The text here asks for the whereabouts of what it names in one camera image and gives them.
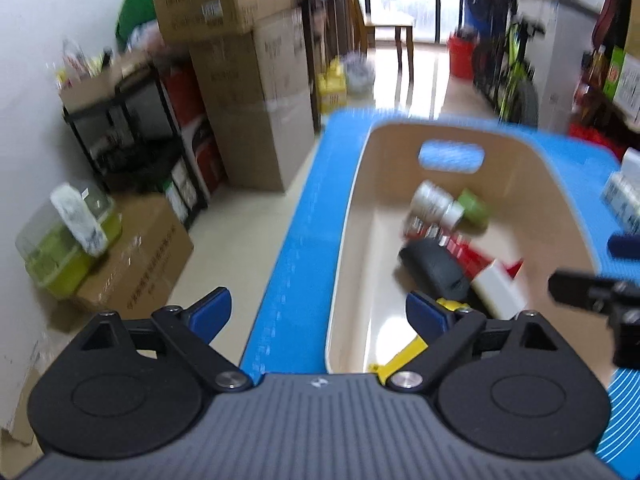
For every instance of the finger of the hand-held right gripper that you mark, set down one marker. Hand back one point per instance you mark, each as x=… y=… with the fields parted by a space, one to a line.
x=580 y=287
x=625 y=246

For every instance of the white paint roller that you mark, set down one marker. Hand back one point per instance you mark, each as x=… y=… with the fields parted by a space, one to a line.
x=80 y=220

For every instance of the green container with clear lid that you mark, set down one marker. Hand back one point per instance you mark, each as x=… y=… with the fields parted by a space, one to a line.
x=55 y=270

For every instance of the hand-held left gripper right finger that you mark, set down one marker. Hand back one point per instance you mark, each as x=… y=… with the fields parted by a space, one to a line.
x=425 y=316

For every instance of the beige plastic storage bin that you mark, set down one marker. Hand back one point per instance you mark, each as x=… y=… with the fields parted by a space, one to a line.
x=375 y=240

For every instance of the small white blue box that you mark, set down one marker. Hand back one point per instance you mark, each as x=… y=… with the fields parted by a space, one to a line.
x=620 y=202

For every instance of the cardboard box with red print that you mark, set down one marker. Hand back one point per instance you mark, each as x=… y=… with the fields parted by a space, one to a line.
x=145 y=260

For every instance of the wooden chair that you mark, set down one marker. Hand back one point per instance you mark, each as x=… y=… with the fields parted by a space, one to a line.
x=390 y=22

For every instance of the white appliance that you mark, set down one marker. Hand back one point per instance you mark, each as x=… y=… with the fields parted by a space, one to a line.
x=555 y=60

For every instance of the green black bicycle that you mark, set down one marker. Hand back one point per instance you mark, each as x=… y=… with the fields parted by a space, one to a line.
x=515 y=90

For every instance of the tall taped cardboard box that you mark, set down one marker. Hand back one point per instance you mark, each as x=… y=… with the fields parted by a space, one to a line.
x=260 y=125

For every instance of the red white appliance box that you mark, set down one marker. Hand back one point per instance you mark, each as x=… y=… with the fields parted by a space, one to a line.
x=200 y=145

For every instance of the white bottle green cap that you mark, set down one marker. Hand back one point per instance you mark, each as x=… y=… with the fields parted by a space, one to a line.
x=435 y=202

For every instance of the yellow plastic tool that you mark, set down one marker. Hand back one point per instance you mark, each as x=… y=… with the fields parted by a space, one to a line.
x=400 y=360

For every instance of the blue measuring mat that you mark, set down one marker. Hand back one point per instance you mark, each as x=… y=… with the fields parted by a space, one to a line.
x=310 y=240

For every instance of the green cloth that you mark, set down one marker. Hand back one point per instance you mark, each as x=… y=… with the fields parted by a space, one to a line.
x=135 y=15

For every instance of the green carton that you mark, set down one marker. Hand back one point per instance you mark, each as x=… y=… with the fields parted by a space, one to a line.
x=614 y=72

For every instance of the blue barrel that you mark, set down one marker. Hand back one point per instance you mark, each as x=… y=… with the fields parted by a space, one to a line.
x=471 y=15

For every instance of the red toy robot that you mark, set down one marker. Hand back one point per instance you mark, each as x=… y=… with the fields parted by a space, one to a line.
x=462 y=250

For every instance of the flat cardboard piece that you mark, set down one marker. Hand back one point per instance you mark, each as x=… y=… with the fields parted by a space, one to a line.
x=17 y=410

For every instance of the white rectangular box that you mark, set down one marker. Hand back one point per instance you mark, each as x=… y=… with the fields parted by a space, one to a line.
x=500 y=290

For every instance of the black oval case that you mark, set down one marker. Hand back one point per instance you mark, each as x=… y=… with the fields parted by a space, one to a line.
x=432 y=267

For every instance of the red bucket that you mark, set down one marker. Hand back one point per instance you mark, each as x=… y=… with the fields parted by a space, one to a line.
x=460 y=57

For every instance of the yellow detergent jug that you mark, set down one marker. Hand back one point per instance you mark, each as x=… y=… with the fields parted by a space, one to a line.
x=332 y=95
x=336 y=67

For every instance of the white red snack bag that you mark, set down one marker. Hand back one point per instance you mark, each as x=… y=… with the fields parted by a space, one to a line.
x=74 y=60

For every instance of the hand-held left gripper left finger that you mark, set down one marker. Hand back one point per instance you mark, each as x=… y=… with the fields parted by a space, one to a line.
x=211 y=311

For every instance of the black shelf cart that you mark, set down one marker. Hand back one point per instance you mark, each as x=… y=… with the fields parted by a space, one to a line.
x=130 y=150

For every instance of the grey plastic bag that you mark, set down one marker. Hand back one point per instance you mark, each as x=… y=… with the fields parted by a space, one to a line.
x=359 y=74

